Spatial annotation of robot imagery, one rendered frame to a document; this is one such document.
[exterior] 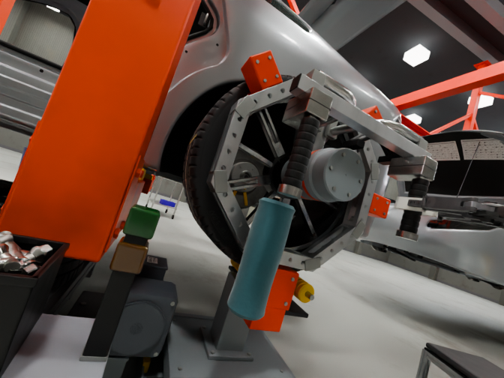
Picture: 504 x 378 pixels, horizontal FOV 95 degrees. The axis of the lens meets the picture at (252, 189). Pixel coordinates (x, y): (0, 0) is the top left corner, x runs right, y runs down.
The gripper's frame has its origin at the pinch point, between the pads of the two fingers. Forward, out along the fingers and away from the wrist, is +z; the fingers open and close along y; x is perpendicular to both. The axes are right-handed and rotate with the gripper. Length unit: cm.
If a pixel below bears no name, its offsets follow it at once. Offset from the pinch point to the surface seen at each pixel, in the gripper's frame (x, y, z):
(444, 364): -53, 85, 25
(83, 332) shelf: -38, -58, 5
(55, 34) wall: 470, -662, 1280
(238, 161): 9, -23, 77
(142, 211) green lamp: -17, -56, -1
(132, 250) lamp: -23, -56, -1
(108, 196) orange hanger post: -18, -63, 14
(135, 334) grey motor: -52, -48, 29
